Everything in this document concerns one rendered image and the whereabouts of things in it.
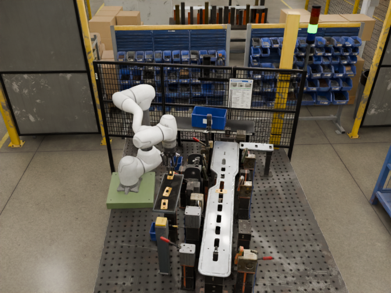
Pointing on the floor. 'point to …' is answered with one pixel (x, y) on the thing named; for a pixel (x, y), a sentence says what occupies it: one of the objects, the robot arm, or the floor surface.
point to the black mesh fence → (196, 98)
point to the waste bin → (361, 90)
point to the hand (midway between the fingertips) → (170, 170)
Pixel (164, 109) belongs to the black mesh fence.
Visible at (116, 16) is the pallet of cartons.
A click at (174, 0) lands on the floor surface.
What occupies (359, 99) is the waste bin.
